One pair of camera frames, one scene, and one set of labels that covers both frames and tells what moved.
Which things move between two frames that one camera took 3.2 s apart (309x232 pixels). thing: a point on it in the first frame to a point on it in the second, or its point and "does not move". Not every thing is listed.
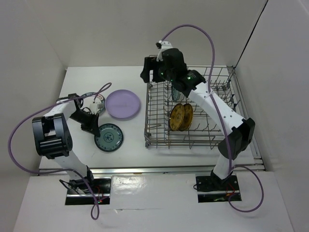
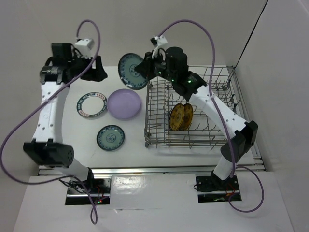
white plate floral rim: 92,97 does not move
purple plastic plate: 122,104 does not move
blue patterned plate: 175,94 to 130,77
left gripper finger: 95,129 to 96,75
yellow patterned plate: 176,117 does not move
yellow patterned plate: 188,117 does not move
